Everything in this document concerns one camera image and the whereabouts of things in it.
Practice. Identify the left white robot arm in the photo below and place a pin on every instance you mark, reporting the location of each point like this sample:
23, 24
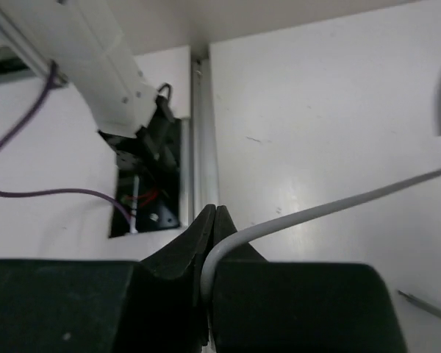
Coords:
89, 48

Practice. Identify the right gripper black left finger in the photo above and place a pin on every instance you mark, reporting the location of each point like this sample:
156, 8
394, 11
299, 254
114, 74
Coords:
152, 305

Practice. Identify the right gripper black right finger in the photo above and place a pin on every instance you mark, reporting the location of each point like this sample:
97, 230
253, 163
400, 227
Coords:
264, 306

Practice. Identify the aluminium mounting rail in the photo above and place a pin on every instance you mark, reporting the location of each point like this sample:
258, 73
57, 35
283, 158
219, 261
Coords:
178, 68

